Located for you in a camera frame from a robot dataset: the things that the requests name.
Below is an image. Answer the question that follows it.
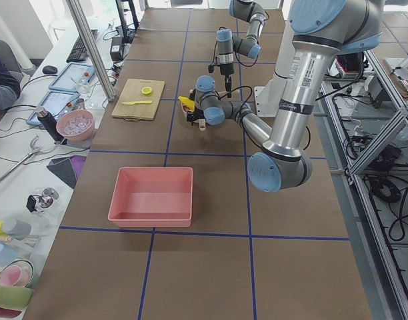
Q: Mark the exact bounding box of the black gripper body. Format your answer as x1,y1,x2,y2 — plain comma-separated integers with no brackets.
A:
219,62,234,77
186,109,205,125

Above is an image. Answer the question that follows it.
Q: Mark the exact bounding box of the beige plastic dustpan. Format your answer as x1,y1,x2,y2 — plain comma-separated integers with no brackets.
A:
178,89,207,131

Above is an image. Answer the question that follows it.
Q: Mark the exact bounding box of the yellow toy corn cob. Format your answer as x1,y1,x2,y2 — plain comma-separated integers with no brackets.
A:
178,96,195,111

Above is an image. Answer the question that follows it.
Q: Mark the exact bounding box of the person forearm dark sleeve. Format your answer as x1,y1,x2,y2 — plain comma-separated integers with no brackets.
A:
0,58,21,110

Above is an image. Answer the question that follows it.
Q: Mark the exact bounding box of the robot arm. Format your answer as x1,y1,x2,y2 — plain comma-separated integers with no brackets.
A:
195,1,384,192
209,1,268,97

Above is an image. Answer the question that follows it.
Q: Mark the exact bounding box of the pink plastic bin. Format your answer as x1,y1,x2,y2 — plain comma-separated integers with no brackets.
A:
108,167,193,228

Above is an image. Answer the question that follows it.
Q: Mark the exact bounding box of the yellow toy lemon slice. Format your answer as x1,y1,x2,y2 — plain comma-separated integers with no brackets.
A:
141,86,153,95

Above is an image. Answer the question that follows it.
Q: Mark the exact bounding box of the wooden cutting board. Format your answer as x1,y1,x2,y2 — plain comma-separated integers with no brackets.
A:
111,79,165,121

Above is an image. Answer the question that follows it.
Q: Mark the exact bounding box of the yellow plastic knife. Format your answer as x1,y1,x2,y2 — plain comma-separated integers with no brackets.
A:
122,100,153,105

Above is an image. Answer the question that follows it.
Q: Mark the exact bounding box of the pink bowl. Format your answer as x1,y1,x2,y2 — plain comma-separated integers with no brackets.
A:
56,109,95,141

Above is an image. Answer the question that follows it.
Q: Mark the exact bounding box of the teach pendant tablet far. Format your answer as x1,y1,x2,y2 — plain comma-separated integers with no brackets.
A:
48,62,95,92

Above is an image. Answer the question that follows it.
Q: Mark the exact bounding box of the teach pendant tablet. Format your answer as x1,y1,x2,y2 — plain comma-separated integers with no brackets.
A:
39,90,79,121
48,62,95,92

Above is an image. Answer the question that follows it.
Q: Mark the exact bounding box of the black keyboard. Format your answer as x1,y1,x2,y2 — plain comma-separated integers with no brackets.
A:
66,36,88,63

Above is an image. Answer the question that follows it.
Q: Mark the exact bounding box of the teach pendant tablet near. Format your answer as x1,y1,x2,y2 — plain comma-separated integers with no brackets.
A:
39,90,79,121

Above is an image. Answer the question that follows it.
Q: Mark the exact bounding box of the black water bottle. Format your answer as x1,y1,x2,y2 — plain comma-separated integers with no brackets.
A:
35,106,64,143

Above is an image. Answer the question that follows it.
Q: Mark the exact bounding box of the black computer mouse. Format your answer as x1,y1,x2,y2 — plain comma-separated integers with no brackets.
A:
42,65,58,75

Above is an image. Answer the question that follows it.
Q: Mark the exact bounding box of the metal reacher grabber tool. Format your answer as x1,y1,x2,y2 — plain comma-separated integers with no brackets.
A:
0,135,66,184

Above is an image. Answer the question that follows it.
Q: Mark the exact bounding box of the grey cup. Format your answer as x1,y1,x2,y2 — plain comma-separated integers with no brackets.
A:
2,219,31,240

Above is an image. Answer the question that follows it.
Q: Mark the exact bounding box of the pink cup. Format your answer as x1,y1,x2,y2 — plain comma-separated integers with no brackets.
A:
0,260,34,287

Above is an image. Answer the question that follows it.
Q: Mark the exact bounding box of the blue cup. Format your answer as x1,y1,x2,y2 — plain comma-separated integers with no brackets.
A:
0,243,19,267

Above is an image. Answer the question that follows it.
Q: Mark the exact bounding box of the green cup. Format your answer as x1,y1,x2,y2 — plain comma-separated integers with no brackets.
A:
0,286,33,311

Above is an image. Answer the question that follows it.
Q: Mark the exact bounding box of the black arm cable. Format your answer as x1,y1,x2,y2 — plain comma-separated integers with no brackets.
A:
217,85,311,151

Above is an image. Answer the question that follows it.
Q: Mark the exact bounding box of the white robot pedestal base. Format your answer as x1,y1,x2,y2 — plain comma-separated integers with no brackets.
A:
254,18,295,118

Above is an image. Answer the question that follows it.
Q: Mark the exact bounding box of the aluminium frame post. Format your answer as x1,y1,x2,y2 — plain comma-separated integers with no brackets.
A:
65,0,115,102

